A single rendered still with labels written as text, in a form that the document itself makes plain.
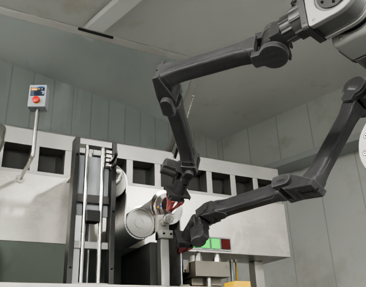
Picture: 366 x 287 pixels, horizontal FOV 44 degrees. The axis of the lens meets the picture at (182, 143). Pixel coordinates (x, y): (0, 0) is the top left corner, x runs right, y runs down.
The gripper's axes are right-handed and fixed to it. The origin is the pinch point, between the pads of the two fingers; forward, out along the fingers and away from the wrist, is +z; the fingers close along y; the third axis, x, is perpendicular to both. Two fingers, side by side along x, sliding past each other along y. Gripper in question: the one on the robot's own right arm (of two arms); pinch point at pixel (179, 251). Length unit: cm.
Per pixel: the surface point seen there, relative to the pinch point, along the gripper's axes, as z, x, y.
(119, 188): -13.0, 19.8, -26.8
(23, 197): 14, 37, -59
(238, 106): 61, 256, 165
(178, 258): 1.5, -2.0, -0.2
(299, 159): 61, 177, 203
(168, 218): -14.7, 3.4, -10.1
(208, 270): -1.4, -10.0, 9.9
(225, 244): 20, 25, 42
